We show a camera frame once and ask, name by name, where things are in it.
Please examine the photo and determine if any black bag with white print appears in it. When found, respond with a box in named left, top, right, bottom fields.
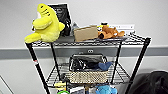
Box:
left=48, top=3, right=74, bottom=37

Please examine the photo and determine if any pale basket with dark spots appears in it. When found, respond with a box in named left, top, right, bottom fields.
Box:
left=67, top=53, right=114, bottom=84

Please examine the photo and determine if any pale yellow packet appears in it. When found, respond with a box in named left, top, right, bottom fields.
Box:
left=54, top=81, right=67, bottom=89

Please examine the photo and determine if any grey wall outlet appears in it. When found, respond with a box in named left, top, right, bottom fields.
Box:
left=87, top=49, right=95, bottom=54

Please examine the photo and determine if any black wire shelf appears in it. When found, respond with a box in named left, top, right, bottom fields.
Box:
left=24, top=31, right=153, bottom=94

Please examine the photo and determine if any black office chair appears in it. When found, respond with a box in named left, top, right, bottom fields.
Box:
left=128, top=69, right=168, bottom=94

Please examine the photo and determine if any yellow plush toy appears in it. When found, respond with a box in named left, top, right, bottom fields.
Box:
left=23, top=3, right=66, bottom=44

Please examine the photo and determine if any brown cardboard box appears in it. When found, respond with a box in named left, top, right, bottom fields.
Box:
left=73, top=25, right=100, bottom=43

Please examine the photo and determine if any orange plush toy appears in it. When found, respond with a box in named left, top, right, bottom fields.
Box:
left=97, top=24, right=126, bottom=40

